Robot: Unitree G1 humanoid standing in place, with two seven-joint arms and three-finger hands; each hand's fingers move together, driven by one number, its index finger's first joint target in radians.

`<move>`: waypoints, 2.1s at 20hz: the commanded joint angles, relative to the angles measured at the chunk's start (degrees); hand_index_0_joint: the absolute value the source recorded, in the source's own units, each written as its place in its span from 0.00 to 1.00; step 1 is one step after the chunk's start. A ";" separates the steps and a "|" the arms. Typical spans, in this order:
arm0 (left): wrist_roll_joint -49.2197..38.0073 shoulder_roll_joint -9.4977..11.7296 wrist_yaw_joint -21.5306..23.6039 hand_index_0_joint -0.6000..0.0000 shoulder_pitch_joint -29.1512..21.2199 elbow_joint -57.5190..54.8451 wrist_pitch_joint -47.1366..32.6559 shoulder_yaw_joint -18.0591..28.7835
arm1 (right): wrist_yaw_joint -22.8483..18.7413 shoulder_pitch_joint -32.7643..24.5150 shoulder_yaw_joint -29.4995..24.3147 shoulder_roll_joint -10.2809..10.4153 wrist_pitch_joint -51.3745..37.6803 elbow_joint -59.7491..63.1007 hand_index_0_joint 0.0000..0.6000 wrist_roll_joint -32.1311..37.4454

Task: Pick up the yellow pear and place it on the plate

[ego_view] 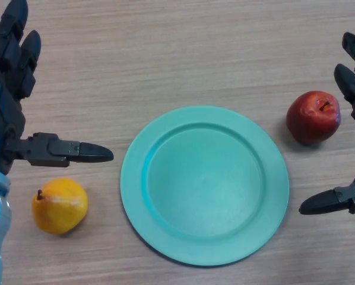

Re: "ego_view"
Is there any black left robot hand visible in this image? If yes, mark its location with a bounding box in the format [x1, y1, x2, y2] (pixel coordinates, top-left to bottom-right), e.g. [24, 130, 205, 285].
[0, 0, 115, 181]

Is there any yellow pear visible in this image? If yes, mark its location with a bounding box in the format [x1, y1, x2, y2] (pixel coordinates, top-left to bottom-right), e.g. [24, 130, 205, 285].
[31, 178, 89, 235]

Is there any green round plate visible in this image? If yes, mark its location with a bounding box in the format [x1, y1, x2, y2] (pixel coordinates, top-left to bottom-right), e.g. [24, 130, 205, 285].
[120, 105, 290, 267]

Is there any red apple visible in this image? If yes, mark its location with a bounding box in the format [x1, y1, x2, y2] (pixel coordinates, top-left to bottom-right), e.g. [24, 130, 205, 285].
[286, 90, 341, 145]

